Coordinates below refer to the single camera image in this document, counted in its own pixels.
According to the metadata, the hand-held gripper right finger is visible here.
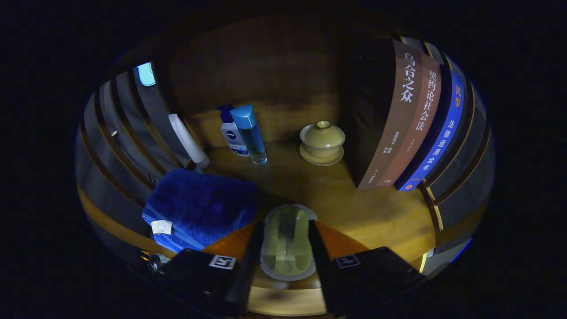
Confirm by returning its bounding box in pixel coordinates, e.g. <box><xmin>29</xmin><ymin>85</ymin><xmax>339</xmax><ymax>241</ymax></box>
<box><xmin>308</xmin><ymin>219</ymin><xmax>426</xmax><ymax>316</ymax></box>

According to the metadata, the yellow lidded tea bowl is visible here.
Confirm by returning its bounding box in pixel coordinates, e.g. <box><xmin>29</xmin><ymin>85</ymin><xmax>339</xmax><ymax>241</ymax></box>
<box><xmin>299</xmin><ymin>121</ymin><xmax>346</xmax><ymax>167</ymax></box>

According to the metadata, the blue book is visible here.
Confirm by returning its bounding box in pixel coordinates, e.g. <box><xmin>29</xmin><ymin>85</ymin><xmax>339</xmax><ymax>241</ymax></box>
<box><xmin>394</xmin><ymin>66</ymin><xmax>466</xmax><ymax>192</ymax></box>

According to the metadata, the wooden countertop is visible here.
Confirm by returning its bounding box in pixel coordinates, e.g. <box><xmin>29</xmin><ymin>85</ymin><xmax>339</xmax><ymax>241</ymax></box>
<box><xmin>78</xmin><ymin>140</ymin><xmax>439</xmax><ymax>288</ymax></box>

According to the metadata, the yellow white scrub sponge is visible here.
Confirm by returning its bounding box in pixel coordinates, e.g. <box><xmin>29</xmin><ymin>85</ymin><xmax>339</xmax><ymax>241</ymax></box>
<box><xmin>260</xmin><ymin>204</ymin><xmax>318</xmax><ymax>282</ymax></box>

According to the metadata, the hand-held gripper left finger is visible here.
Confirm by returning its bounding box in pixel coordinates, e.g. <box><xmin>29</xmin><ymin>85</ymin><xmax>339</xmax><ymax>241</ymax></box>
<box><xmin>153</xmin><ymin>220</ymin><xmax>266</xmax><ymax>317</ymax></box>

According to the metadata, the wooden cabinet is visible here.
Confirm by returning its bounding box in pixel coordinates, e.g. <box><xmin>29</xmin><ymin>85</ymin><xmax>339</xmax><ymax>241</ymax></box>
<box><xmin>74</xmin><ymin>13</ymin><xmax>496</xmax><ymax>317</ymax></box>

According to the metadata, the teal glass bottle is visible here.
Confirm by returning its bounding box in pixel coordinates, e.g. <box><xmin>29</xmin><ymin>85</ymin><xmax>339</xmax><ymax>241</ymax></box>
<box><xmin>229</xmin><ymin>105</ymin><xmax>268</xmax><ymax>165</ymax></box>

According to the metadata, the white tube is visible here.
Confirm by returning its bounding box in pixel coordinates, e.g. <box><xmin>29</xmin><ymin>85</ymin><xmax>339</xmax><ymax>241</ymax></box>
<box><xmin>167</xmin><ymin>113</ymin><xmax>210</xmax><ymax>169</ymax></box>

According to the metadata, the blue towel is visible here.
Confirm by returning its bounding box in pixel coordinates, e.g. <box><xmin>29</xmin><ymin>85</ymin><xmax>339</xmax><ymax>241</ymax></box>
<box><xmin>142</xmin><ymin>167</ymin><xmax>260</xmax><ymax>253</ymax></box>

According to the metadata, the white blue lotion bottle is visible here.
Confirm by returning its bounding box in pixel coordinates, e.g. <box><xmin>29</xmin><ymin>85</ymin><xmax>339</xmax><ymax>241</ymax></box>
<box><xmin>217</xmin><ymin>104</ymin><xmax>249</xmax><ymax>157</ymax></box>

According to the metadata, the dark brown book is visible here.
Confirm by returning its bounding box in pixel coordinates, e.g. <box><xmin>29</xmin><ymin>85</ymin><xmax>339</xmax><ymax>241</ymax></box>
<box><xmin>341</xmin><ymin>39</ymin><xmax>423</xmax><ymax>190</ymax></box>

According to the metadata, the reddish brown book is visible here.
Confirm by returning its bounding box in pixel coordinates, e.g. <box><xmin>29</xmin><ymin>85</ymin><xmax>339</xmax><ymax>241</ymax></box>
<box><xmin>377</xmin><ymin>53</ymin><xmax>443</xmax><ymax>187</ymax></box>

